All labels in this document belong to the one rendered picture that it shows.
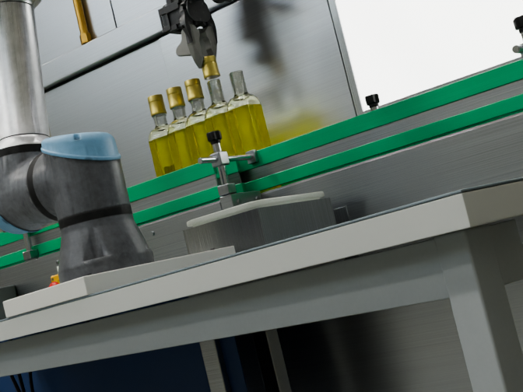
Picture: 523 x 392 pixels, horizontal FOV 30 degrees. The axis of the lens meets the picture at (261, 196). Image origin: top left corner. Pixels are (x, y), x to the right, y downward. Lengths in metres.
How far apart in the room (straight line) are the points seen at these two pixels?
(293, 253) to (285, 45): 1.11
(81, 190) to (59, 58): 1.12
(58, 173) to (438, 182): 0.65
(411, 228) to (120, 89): 1.62
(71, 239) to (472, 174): 0.68
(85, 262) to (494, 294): 0.73
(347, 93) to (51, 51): 0.94
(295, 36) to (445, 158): 0.53
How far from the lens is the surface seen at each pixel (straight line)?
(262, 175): 1.95
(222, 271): 1.15
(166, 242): 1.97
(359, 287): 1.05
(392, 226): 0.94
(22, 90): 1.68
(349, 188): 1.81
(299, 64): 2.09
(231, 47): 2.20
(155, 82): 2.39
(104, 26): 2.51
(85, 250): 1.50
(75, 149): 1.52
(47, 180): 1.55
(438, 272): 0.97
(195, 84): 2.09
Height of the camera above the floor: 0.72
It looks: 5 degrees up
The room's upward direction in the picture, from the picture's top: 14 degrees counter-clockwise
